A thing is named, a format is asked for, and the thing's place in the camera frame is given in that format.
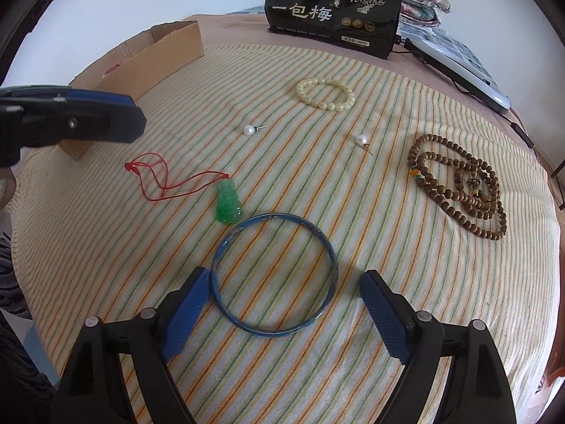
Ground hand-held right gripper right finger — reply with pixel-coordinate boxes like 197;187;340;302
358;269;517;424

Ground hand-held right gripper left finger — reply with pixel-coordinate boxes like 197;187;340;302
52;267;213;424

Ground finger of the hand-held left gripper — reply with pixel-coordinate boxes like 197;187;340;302
0;85;147;148

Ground blue bangle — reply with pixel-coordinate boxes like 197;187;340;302
210;213;337;337

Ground cardboard box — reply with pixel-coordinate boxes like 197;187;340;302
68;21;205;161

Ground red cord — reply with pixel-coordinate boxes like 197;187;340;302
125;152;245;224

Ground brown wooden bead necklace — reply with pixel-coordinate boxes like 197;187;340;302
407;134;508;241

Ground cream bead bracelet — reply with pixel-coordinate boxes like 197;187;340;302
295;77;356;110

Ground black white striped cloth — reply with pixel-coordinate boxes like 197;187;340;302
0;216;34;319

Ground striped cream cloth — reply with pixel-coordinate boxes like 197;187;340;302
9;42;559;424

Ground brown bed sheet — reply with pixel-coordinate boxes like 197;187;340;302
71;12;557;173

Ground black snack bag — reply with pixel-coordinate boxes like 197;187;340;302
265;0;404;60

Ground black cable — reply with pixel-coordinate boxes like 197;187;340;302
503;110;537;151

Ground white ring light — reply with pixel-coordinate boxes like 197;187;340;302
404;36;512;113

